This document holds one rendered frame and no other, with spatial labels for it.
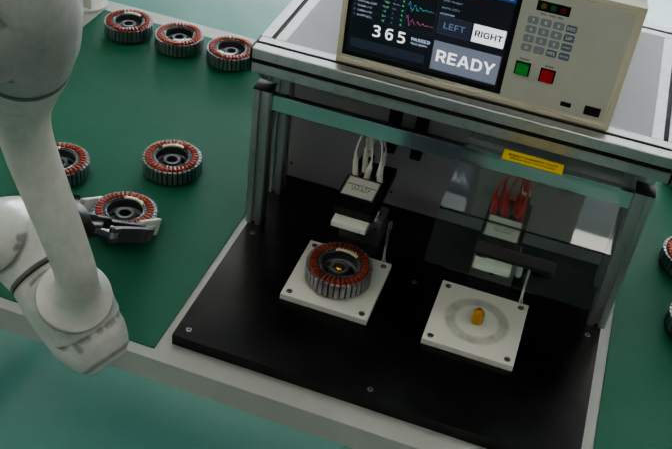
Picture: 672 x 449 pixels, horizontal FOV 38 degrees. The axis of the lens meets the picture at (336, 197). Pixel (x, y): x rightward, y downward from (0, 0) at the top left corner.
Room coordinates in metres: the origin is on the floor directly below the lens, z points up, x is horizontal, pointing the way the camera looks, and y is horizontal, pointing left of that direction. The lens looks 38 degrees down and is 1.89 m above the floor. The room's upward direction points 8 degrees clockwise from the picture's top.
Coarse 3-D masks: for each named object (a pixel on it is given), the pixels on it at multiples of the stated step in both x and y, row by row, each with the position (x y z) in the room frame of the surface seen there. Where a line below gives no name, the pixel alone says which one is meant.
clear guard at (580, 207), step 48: (480, 144) 1.25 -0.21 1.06; (480, 192) 1.13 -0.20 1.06; (528, 192) 1.14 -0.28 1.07; (576, 192) 1.16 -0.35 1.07; (432, 240) 1.05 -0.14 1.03; (480, 240) 1.05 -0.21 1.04; (528, 240) 1.04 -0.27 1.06; (576, 240) 1.05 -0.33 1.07; (528, 288) 1.00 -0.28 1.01; (576, 288) 0.99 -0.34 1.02
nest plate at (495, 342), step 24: (456, 288) 1.23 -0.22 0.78; (432, 312) 1.17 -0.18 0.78; (456, 312) 1.17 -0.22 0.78; (504, 312) 1.19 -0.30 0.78; (432, 336) 1.11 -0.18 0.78; (456, 336) 1.12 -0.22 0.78; (480, 336) 1.12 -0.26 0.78; (504, 336) 1.13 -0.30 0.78; (480, 360) 1.08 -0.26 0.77; (504, 360) 1.08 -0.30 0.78
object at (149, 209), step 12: (120, 192) 1.35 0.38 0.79; (132, 192) 1.36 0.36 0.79; (96, 204) 1.31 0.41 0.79; (108, 204) 1.32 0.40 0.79; (120, 204) 1.34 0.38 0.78; (132, 204) 1.34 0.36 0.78; (144, 204) 1.33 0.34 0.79; (108, 216) 1.28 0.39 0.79; (120, 216) 1.30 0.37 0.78; (132, 216) 1.30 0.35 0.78; (144, 216) 1.30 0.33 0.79; (156, 216) 1.31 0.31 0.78
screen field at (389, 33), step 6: (372, 24) 1.35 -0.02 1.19; (372, 30) 1.35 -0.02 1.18; (378, 30) 1.35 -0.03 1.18; (384, 30) 1.34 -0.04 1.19; (390, 30) 1.34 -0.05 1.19; (396, 30) 1.34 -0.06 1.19; (372, 36) 1.35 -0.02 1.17; (378, 36) 1.35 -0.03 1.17; (384, 36) 1.34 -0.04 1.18; (390, 36) 1.34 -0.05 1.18; (396, 36) 1.34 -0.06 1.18; (402, 36) 1.34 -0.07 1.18; (396, 42) 1.34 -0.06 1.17; (402, 42) 1.34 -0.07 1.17
